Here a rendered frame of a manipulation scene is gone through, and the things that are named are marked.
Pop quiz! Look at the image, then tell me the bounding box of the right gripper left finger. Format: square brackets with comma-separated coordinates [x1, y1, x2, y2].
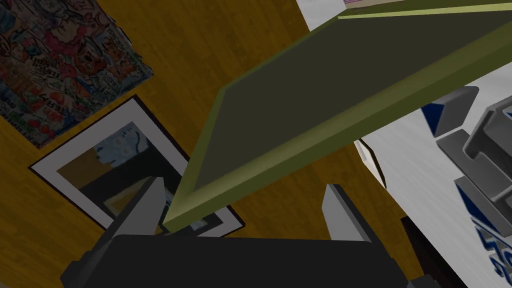
[104, 175, 166, 238]

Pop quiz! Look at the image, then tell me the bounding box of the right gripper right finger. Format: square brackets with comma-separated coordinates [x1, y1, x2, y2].
[321, 183, 374, 243]

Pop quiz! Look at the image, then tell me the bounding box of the olive green table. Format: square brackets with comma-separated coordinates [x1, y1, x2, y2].
[159, 0, 512, 235]

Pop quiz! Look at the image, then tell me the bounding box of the white-framed wall picture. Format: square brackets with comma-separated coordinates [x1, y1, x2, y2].
[27, 93, 246, 238]

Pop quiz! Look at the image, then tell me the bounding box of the colourful cartoon wall poster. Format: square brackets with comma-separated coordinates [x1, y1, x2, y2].
[0, 0, 155, 150]

